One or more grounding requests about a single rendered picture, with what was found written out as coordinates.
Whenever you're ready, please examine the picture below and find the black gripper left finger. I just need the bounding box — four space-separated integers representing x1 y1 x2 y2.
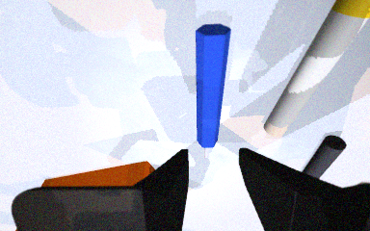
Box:
11 149 189 231

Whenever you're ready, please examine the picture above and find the yellow and white cylinder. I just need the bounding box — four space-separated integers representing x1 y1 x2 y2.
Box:
264 0 370 137

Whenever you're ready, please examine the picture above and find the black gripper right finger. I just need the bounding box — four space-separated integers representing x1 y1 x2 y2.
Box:
238 148 370 231

